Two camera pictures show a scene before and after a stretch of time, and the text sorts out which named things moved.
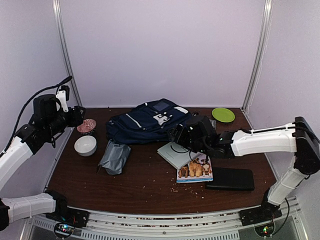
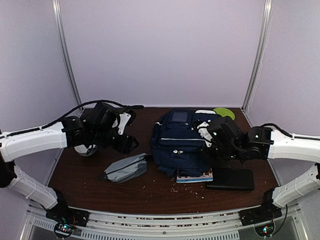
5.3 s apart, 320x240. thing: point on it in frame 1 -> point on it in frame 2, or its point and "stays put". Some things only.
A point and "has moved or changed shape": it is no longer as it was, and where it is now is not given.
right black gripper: x=176 y=130 -> x=204 y=149
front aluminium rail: x=222 y=225 stays put
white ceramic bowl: x=85 y=145 stays put
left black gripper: x=75 y=121 -> x=120 y=147
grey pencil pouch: x=114 y=158 has moved or changed shape
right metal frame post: x=260 y=57 stays put
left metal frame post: x=63 y=34 stays put
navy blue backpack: x=149 y=122 -> x=175 y=147
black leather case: x=232 y=179 stays put
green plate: x=223 y=114 stays put
